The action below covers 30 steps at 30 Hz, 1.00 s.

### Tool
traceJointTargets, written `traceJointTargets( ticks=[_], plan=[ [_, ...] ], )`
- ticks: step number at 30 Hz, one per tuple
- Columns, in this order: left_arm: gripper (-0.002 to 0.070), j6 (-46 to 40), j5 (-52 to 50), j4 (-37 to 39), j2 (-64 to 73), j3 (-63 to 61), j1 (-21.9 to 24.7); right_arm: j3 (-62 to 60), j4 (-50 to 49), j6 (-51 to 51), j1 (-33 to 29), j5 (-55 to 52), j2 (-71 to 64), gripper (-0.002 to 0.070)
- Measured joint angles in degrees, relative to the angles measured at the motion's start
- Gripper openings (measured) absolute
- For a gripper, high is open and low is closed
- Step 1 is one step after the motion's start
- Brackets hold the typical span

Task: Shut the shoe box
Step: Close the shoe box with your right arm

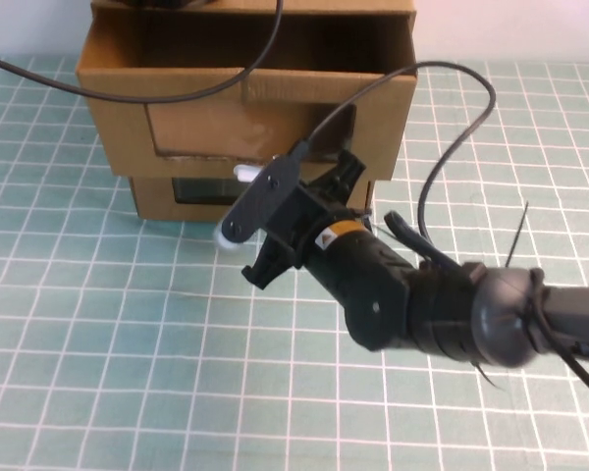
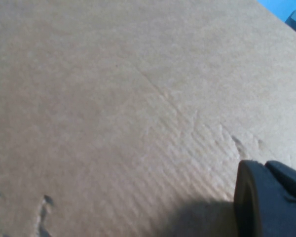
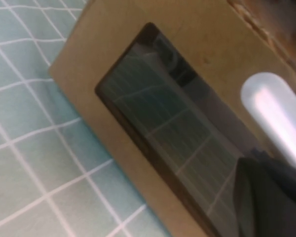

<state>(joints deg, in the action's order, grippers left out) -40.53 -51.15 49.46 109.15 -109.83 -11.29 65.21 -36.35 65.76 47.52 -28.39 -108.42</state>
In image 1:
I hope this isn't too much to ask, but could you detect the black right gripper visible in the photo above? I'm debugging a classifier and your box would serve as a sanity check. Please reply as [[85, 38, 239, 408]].
[[241, 150, 370, 289]]

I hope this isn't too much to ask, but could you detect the white plastic drawer handle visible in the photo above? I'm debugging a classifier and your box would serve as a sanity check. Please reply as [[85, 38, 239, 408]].
[[232, 165, 265, 183]]

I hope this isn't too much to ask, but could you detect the brown cardboard drawer with window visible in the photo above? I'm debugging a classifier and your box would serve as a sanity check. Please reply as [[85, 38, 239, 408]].
[[75, 12, 419, 182]]

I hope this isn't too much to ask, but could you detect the brown cardboard windowed shoe box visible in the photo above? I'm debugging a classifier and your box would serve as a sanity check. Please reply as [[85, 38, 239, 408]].
[[129, 174, 375, 225]]

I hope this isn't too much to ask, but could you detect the black zip tie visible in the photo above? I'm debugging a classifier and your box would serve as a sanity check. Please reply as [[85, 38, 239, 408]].
[[507, 199, 531, 269]]

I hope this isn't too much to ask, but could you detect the brown cardboard drawer sleeve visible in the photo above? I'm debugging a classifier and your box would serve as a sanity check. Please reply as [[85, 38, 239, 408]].
[[90, 0, 418, 68]]

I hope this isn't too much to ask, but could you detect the green checked tablecloth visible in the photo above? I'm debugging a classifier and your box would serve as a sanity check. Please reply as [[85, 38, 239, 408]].
[[0, 52, 589, 471]]

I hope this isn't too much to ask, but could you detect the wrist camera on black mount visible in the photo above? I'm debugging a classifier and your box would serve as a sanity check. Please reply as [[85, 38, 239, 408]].
[[214, 155, 325, 269]]

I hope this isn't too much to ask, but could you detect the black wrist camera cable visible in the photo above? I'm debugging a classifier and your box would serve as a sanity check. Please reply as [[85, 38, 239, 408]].
[[294, 60, 497, 261]]

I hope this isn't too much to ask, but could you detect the black hanging cable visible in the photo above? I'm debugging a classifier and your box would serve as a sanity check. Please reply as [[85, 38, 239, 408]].
[[0, 0, 284, 105]]

